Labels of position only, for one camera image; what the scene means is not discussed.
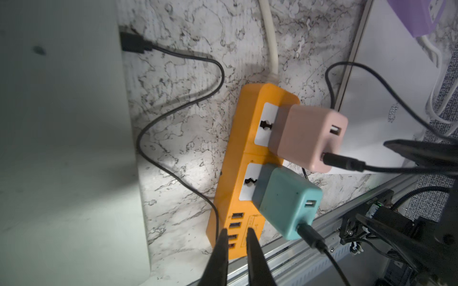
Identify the orange power strip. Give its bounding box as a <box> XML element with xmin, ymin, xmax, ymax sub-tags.
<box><xmin>206</xmin><ymin>83</ymin><xmax>300</xmax><ymax>260</ymax></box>

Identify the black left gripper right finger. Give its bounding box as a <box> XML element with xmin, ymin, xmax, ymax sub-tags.
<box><xmin>246</xmin><ymin>228</ymin><xmax>276</xmax><ymax>286</ymax></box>

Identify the black cable of pink charger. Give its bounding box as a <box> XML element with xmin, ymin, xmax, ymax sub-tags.
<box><xmin>302</xmin><ymin>61</ymin><xmax>458</xmax><ymax>179</ymax></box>

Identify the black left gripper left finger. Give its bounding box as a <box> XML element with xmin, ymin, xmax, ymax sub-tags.
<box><xmin>198</xmin><ymin>228</ymin><xmax>229</xmax><ymax>286</ymax></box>

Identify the silver front left laptop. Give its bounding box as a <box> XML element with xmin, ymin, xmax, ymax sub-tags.
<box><xmin>1</xmin><ymin>1</ymin><xmax>150</xmax><ymax>286</ymax></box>

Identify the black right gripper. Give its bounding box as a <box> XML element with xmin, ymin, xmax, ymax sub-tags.
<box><xmin>357</xmin><ymin>139</ymin><xmax>458</xmax><ymax>286</ymax></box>

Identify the purple power strip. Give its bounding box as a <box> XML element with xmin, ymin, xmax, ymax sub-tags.
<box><xmin>388</xmin><ymin>0</ymin><xmax>446</xmax><ymax>38</ymax></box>

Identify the teal charger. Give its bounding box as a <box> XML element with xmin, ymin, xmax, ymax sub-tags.
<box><xmin>252</xmin><ymin>163</ymin><xmax>323</xmax><ymax>240</ymax></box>

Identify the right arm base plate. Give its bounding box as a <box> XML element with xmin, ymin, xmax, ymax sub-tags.
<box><xmin>339</xmin><ymin>189</ymin><xmax>415</xmax><ymax>245</ymax></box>

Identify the silver laptop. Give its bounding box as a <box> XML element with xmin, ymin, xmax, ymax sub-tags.
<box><xmin>322</xmin><ymin>1</ymin><xmax>438</xmax><ymax>174</ymax></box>
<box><xmin>1</xmin><ymin>1</ymin><xmax>150</xmax><ymax>286</ymax></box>

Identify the silver front right laptop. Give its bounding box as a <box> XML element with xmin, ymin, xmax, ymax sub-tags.
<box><xmin>322</xmin><ymin>1</ymin><xmax>438</xmax><ymax>174</ymax></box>

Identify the pink charger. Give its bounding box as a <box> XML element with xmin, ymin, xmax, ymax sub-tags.
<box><xmin>268</xmin><ymin>104</ymin><xmax>348</xmax><ymax>174</ymax></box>

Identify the white cord of orange strip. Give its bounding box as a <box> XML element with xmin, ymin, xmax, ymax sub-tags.
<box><xmin>257</xmin><ymin>0</ymin><xmax>280</xmax><ymax>85</ymax></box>

